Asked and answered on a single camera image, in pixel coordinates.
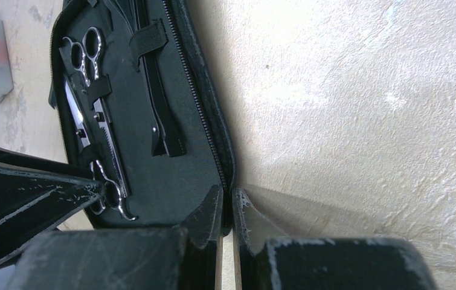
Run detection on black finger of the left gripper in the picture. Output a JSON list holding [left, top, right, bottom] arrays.
[[0, 148, 106, 265]]

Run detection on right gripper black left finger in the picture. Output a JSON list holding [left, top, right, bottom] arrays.
[[7, 185, 223, 289]]

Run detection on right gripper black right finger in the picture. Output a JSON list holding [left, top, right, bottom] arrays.
[[231, 188, 437, 289]]

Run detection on silver scissors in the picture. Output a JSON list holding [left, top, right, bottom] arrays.
[[63, 78, 138, 221], [62, 26, 132, 199]]

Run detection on black hair clip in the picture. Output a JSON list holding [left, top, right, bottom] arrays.
[[133, 0, 188, 158]]

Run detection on black zip tool case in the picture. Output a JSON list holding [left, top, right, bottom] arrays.
[[50, 1, 236, 234]]

